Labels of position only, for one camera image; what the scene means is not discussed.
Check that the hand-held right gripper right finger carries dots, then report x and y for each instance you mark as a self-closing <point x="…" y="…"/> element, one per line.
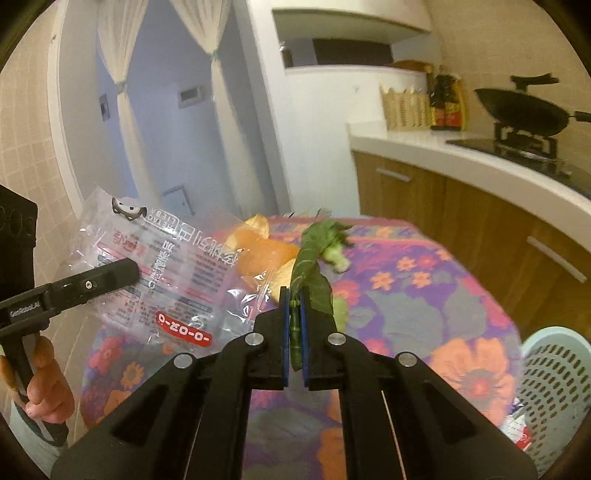
<point x="305" y="341"/>

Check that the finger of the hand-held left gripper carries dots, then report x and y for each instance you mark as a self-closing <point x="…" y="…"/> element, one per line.
<point x="92" y="284"/>

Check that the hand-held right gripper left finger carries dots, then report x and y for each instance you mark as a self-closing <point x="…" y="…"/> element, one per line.
<point x="284" y="323"/>

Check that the green vegetable leaf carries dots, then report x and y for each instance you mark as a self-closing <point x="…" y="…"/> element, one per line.
<point x="314" y="277"/>

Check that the clear printed plastic bag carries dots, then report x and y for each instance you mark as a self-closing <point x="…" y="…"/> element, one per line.
<point x="175" y="277"/>

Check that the light blue plastic basket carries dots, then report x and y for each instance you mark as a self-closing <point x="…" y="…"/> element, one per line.
<point x="554" y="383"/>

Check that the person's left hand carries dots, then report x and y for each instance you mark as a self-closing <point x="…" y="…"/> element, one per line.
<point x="51" y="392"/>

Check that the large orange peel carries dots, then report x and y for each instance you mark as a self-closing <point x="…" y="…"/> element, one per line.
<point x="263" y="258"/>

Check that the pale green vegetable stub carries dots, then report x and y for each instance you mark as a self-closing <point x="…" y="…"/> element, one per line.
<point x="340" y="261"/>

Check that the floral tablecloth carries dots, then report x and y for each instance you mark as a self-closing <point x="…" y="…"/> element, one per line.
<point x="415" y="295"/>

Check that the white curtain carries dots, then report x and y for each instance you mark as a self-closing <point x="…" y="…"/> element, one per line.
<point x="127" y="92"/>
<point x="217" y="101"/>

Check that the woven utensil basket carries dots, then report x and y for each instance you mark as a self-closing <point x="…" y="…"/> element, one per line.
<point x="404" y="108"/>

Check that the dark sauce bottle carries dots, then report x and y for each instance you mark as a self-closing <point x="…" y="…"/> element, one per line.
<point x="437" y="104"/>

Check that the small dark bottle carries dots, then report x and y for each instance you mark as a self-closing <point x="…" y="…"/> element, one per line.
<point x="286" y="54"/>

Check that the red label oil bottle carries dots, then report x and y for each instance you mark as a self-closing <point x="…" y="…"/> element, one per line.
<point x="452" y="106"/>

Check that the yellow bottle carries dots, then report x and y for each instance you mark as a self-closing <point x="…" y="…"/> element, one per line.
<point x="462" y="104"/>

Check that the black glass gas stove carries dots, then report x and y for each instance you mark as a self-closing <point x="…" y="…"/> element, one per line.
<point x="517" y="154"/>

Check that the wooden tray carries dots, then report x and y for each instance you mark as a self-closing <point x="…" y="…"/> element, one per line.
<point x="411" y="65"/>

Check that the black burner grate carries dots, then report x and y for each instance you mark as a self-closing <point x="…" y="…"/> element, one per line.
<point x="524" y="138"/>

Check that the black wok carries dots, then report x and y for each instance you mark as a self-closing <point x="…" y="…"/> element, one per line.
<point x="526" y="108"/>

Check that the wall switch panel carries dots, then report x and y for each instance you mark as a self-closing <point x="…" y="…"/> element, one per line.
<point x="104" y="107"/>

